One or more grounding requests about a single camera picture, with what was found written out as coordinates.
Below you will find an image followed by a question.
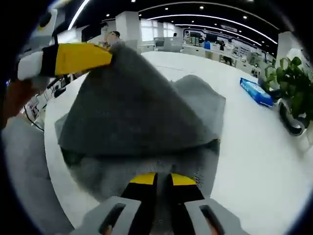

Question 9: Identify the blue wipes packet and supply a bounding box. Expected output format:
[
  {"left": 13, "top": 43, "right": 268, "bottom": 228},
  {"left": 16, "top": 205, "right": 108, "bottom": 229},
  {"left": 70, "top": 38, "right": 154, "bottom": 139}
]
[{"left": 239, "top": 77, "right": 274, "bottom": 108}]

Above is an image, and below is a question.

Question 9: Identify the green potted plant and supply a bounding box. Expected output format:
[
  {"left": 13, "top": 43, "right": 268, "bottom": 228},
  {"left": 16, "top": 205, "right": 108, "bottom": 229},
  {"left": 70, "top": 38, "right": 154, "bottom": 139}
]
[{"left": 263, "top": 56, "right": 313, "bottom": 122}]

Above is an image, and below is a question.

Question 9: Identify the person's left hand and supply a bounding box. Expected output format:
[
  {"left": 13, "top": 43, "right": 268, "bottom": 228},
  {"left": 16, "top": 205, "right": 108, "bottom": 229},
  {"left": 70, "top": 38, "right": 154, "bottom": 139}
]
[{"left": 3, "top": 78, "right": 41, "bottom": 129}]

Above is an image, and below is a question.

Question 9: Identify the grey towel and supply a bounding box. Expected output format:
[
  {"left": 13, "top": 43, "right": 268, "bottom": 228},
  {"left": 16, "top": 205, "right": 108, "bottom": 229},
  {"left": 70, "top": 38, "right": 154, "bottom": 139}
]
[{"left": 54, "top": 45, "right": 227, "bottom": 235}]

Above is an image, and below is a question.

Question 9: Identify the black cable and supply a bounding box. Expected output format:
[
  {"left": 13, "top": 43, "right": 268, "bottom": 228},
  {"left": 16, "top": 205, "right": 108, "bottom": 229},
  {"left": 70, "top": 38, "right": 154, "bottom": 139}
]
[{"left": 23, "top": 104, "right": 45, "bottom": 131}]

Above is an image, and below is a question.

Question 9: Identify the black and white plant pot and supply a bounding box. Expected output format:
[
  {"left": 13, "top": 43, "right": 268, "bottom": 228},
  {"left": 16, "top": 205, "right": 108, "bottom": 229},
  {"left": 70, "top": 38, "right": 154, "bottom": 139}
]
[{"left": 277, "top": 97, "right": 307, "bottom": 137}]

